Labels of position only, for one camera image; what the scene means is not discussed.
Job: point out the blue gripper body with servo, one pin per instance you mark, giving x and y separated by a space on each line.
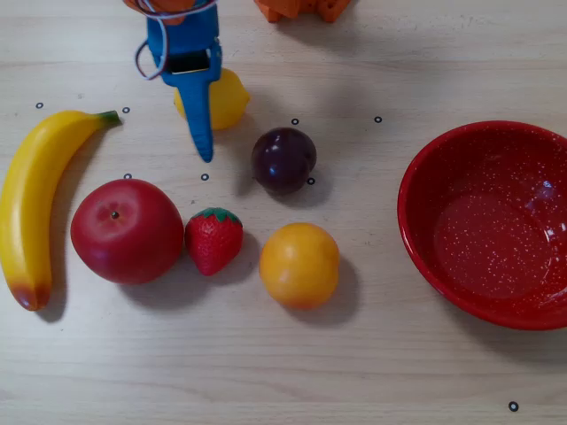
190 65

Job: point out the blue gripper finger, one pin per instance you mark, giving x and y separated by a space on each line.
199 115

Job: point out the yellow plastic lemon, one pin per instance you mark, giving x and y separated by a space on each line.
228 102

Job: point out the red speckled enamel bowl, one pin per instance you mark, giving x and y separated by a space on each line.
487 265

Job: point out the dark purple plastic plum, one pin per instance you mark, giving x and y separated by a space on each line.
283 161

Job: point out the red plastic strawberry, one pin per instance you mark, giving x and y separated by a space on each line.
212 243

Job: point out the red plastic apple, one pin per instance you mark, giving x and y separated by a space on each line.
128 239

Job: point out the orange plastic orange fruit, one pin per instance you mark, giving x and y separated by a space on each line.
299 265

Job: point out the yellow plastic banana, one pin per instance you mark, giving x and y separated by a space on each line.
26 199

